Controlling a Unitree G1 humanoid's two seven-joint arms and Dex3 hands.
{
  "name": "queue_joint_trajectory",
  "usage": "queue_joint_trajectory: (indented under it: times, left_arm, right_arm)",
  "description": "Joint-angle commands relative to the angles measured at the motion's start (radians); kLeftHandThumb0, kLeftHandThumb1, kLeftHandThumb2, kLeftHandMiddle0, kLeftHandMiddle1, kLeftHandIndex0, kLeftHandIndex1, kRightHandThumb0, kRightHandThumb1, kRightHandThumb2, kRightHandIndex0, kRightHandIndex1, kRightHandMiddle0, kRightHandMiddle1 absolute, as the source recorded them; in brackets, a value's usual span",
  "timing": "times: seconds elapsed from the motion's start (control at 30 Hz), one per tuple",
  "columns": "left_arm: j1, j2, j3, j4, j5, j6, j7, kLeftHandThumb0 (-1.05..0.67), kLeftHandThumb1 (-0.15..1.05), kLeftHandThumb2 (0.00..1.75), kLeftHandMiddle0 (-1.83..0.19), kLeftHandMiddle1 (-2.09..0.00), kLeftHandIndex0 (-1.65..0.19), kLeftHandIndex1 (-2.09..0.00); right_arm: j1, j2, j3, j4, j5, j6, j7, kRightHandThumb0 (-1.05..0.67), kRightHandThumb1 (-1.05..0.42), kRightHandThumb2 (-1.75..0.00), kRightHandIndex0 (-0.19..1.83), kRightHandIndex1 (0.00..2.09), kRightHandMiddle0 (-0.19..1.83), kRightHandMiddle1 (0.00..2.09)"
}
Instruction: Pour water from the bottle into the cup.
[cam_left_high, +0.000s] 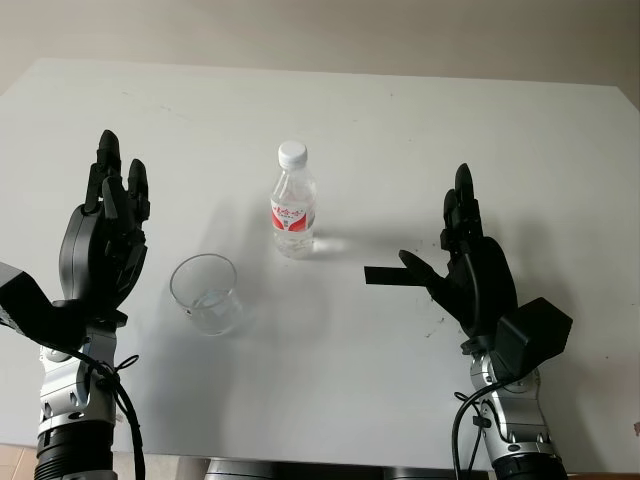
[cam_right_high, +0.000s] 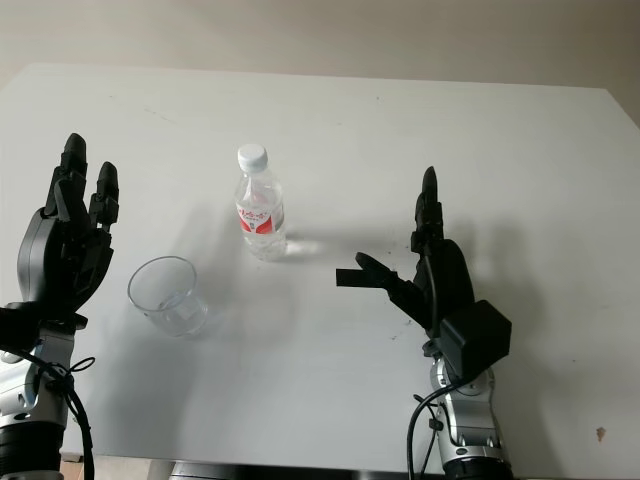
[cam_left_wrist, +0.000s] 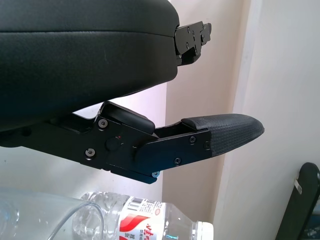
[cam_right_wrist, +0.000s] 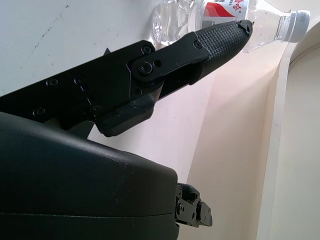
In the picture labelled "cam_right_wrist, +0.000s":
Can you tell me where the clear plastic water bottle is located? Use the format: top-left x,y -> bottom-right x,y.
149,0 -> 311,55

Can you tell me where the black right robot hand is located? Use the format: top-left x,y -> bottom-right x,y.
0,20 -> 254,240

